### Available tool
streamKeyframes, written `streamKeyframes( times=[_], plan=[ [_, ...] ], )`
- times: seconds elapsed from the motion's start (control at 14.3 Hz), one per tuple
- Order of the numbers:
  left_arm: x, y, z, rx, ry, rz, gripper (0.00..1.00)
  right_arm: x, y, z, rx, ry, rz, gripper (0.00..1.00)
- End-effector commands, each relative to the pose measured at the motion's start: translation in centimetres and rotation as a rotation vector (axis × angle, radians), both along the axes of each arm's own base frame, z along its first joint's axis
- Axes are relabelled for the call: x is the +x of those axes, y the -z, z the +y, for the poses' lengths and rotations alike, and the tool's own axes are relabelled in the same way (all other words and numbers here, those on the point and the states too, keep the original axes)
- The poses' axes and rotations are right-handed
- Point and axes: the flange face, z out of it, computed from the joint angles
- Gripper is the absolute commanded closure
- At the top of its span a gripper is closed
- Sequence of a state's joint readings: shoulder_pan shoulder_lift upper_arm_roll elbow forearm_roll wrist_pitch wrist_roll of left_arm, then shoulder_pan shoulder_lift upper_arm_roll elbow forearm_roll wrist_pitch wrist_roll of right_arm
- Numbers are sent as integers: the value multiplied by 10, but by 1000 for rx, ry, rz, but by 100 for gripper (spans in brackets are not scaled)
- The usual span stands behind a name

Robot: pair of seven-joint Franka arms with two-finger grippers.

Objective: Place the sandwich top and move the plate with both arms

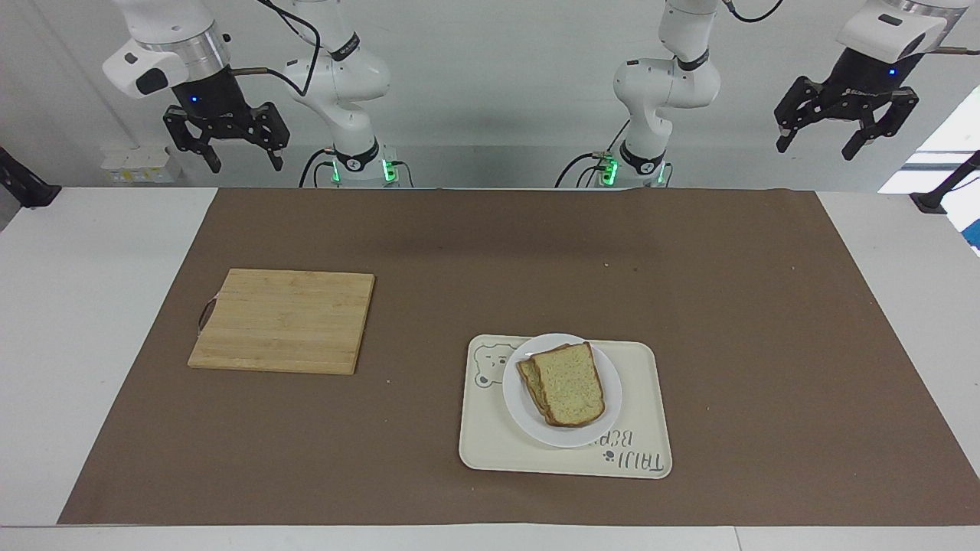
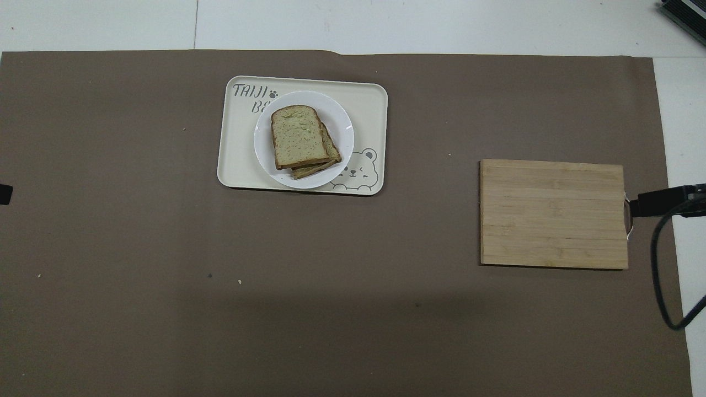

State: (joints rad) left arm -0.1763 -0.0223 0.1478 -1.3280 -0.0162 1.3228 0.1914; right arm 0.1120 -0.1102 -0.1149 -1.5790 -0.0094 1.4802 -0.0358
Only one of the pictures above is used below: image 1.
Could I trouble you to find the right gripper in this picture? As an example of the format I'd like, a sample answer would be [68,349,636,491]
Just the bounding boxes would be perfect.
[162,65,291,174]

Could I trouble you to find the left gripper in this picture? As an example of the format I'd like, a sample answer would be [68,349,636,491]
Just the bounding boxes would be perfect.
[773,47,920,162]

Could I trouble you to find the white round plate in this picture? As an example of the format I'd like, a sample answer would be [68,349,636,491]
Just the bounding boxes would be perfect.
[501,332,623,449]

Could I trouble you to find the wooden cutting board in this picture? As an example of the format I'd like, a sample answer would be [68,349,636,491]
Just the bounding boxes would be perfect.
[188,268,377,377]

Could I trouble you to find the cream plastic tray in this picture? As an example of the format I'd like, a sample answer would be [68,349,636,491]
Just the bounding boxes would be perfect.
[458,333,674,481]

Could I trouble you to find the brown bread slice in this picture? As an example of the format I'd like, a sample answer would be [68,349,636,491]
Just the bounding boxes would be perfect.
[531,341,606,429]
[516,344,572,426]

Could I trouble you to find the black cable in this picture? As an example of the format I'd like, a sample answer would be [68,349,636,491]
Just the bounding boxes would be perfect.
[723,0,980,57]
[229,0,323,99]
[298,147,338,189]
[554,119,633,189]

